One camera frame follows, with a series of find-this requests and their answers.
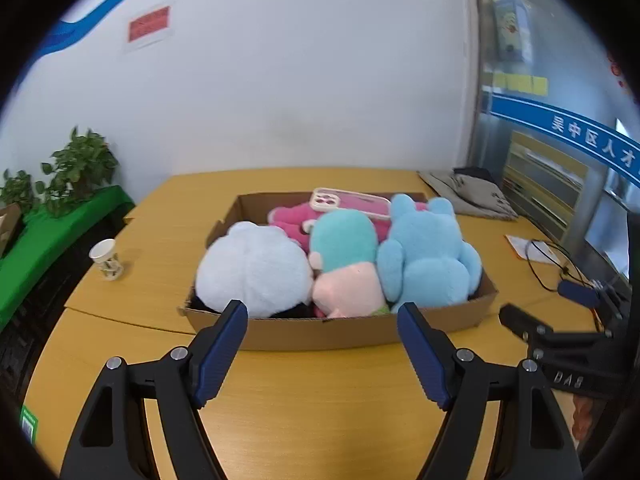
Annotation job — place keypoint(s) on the red window decoration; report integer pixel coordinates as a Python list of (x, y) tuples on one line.
[(619, 72)]

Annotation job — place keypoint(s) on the person's right hand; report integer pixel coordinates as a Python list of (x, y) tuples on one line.
[(582, 417)]

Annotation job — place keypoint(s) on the glass door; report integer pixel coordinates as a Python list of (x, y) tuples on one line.
[(565, 35)]

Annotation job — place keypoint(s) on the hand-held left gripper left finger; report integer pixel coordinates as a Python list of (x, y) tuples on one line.
[(220, 355)]

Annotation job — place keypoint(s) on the brown cardboard box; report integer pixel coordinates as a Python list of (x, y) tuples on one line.
[(350, 332)]

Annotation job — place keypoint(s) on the light blue plush toy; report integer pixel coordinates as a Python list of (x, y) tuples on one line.
[(425, 260)]

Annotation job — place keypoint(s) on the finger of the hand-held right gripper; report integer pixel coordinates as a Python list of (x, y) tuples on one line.
[(520, 322), (577, 292)]

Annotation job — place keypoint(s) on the grey cloth bag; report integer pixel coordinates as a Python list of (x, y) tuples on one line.
[(470, 192)]

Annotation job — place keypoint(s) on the paper cup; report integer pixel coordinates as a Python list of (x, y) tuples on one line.
[(106, 259)]

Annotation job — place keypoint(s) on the cartoon door poster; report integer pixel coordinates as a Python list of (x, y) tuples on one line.
[(512, 30)]

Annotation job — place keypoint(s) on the small potted green plant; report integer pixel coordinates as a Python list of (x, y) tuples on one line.
[(17, 190)]

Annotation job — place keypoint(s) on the green label sticker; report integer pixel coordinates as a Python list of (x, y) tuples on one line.
[(28, 422)]

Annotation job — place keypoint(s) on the pink pig plush teal hat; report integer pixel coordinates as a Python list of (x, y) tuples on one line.
[(345, 245)]

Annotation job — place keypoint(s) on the small cardboard carton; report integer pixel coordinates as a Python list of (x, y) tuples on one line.
[(9, 230)]

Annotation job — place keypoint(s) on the green table cloth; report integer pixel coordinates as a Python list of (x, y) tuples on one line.
[(60, 230)]

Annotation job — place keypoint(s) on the blue door banner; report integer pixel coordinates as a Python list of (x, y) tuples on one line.
[(540, 117)]

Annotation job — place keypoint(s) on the white paper note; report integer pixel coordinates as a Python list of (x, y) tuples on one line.
[(520, 247)]

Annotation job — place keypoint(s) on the red wall notice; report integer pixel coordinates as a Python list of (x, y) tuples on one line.
[(149, 26)]

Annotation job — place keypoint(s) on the pink phone case white rim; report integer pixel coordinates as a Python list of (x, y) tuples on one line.
[(360, 205)]

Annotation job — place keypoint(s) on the large potted green plant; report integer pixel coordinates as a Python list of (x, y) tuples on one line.
[(82, 165)]

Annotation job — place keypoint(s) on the pink plush toy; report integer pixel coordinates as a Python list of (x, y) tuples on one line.
[(295, 217)]

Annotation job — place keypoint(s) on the white plush toy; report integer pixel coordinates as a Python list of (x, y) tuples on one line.
[(250, 270)]

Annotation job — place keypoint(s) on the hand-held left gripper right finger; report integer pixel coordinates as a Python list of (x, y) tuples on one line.
[(422, 355)]

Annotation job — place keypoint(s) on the yellow sticky note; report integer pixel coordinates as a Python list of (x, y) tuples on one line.
[(518, 82), (538, 85)]

